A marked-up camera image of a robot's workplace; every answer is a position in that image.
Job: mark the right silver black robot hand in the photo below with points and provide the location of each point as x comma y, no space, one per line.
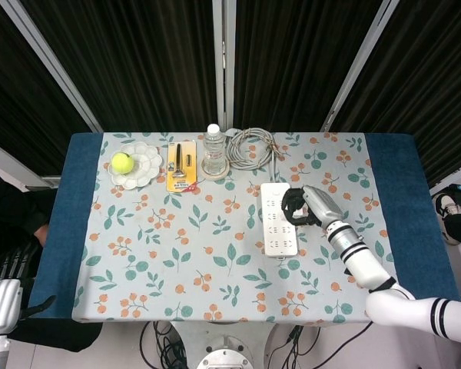
324,205

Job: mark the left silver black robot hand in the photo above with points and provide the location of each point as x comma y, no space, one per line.
0,305

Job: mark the white silver robot base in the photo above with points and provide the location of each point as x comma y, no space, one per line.
224,357

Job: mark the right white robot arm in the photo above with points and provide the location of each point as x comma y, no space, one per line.
363,261

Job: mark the white power strip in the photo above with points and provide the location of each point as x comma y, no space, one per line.
274,230

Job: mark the person in dark clothing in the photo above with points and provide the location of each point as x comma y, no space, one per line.
11,215

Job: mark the blue table cover cloth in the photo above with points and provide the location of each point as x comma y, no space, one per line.
67,230

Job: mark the beige round coaster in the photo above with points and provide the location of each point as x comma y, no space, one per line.
215,175

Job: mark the white black sneaker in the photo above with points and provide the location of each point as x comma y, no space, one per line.
445,203

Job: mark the clear plastic water bottle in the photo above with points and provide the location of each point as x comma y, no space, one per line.
214,151

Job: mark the floral patterned tablecloth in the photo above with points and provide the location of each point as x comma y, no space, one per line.
199,269

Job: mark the razor in yellow package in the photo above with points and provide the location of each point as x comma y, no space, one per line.
181,180

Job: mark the white flower-shaped palette dish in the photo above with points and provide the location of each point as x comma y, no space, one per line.
146,157

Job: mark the yellow tennis ball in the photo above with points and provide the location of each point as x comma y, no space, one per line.
123,163

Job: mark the black pleated curtain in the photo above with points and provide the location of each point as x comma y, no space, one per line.
146,57

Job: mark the white metal frame beam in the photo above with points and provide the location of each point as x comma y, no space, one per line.
455,175
7,161

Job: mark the white metal frame post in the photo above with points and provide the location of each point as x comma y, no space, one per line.
223,57
54,69
359,65

